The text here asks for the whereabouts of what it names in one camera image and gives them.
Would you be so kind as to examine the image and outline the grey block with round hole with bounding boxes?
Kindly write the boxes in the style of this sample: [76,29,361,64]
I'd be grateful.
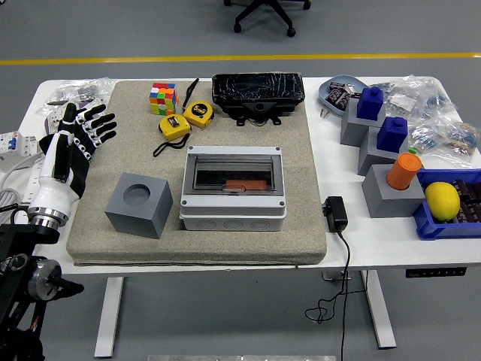
[104,171,175,241]

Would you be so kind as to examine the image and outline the blue plastic block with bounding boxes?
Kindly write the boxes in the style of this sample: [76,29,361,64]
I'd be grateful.
[356,86,386,123]
[376,116,410,154]

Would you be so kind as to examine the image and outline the orange cylinder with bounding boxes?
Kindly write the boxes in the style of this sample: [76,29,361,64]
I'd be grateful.
[386,151,424,191]

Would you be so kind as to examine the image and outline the brown components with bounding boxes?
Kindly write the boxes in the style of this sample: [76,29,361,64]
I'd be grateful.
[449,179,481,226]

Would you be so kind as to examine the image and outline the black office chair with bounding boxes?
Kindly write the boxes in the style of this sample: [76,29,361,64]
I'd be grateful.
[223,0,313,38]

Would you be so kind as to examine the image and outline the white table leg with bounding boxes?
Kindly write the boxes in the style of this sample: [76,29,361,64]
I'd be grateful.
[360,270,398,350]
[93,277,126,359]

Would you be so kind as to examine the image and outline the black tweezers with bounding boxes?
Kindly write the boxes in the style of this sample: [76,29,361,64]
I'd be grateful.
[182,77,201,114]

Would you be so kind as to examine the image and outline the blue plastic bin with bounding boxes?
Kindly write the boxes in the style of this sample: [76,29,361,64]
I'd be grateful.
[412,168,481,241]

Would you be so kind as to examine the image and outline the clear bag of parts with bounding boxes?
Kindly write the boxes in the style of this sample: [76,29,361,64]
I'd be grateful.
[37,76,118,117]
[375,74,452,121]
[407,111,481,169]

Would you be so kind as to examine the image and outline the white circuit breaker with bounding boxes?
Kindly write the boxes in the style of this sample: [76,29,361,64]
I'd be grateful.
[0,131,43,157]

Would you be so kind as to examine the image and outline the black table control panel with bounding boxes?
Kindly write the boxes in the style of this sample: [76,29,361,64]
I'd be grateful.
[404,266,468,279]

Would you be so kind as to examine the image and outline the grey-brown mat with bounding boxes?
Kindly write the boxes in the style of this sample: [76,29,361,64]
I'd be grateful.
[65,79,328,267]

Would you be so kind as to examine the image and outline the orange cylinder battery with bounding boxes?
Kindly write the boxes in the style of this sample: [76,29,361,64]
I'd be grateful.
[225,179,269,193]

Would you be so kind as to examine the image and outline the black power adapter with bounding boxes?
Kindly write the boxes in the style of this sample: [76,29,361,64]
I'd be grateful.
[322,196,349,234]

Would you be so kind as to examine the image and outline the grey electrical box clear lid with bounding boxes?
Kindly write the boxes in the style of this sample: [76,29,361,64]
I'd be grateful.
[179,145,289,232]

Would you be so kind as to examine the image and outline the light blue dish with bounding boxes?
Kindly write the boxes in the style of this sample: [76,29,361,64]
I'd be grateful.
[318,74,371,114]

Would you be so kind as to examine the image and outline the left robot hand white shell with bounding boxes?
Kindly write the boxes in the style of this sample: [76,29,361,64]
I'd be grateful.
[29,102,119,222]

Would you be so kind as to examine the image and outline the yellow tape measure black strap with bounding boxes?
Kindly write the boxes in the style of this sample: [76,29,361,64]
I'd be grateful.
[153,114,192,158]

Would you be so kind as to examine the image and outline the yellow lemon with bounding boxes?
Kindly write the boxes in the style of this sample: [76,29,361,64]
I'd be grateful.
[424,181,461,222]

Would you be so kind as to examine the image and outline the white power cable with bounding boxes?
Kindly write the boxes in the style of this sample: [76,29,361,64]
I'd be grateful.
[0,151,43,214]

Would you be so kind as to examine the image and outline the large Rubik's cube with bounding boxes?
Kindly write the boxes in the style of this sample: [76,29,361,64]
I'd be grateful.
[149,82,180,117]

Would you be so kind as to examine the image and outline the black adapter cord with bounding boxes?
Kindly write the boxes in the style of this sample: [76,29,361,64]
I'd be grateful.
[304,228,368,361]

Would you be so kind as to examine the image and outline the black wrapped device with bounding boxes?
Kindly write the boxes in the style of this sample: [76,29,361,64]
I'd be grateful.
[211,71,306,127]

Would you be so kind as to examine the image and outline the yellow tape measure 5m print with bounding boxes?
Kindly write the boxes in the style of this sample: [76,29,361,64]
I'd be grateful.
[182,100,216,130]

